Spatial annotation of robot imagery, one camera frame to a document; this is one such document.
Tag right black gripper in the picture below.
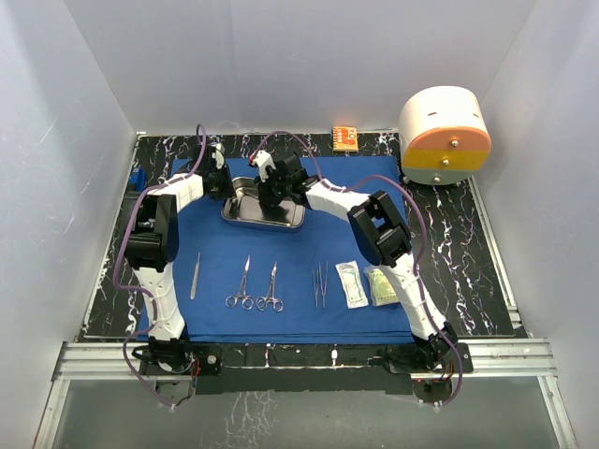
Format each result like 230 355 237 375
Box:
255 168 291 209

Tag metal instrument tray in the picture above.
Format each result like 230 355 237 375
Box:
221 177 305 232

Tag steel scalpel handle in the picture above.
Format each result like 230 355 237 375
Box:
190 252 201 300

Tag blue surgical drape cloth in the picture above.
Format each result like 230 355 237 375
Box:
138 155 425 345

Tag steel forceps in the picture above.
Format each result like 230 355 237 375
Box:
318 262 329 309

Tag steel ring-handle scissors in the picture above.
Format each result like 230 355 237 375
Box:
255 263 284 312

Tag white packet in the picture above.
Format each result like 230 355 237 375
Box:
335 261 369 310

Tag green suture packet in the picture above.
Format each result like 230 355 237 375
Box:
364 266 399 307

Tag pink cylindrical tissue phantom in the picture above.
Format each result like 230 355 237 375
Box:
398 86 492 185

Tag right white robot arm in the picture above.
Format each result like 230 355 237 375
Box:
249 150 462 371

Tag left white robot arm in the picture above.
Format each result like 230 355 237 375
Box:
123 143 233 341

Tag small orange circuit board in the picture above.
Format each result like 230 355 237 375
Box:
332 126 359 152

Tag small blue plastic clip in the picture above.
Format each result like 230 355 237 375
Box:
125 167 146 192

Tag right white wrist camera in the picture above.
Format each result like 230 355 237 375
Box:
249 150 276 183

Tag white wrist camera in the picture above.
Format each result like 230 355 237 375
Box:
249 150 276 183
210 142 226 171

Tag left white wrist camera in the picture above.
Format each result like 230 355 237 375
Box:
210 142 226 171

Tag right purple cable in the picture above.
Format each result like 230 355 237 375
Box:
255 130 464 408

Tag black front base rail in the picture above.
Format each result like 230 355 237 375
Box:
196 343 474 396

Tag aluminium frame extrusion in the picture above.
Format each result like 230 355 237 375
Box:
35 338 577 448

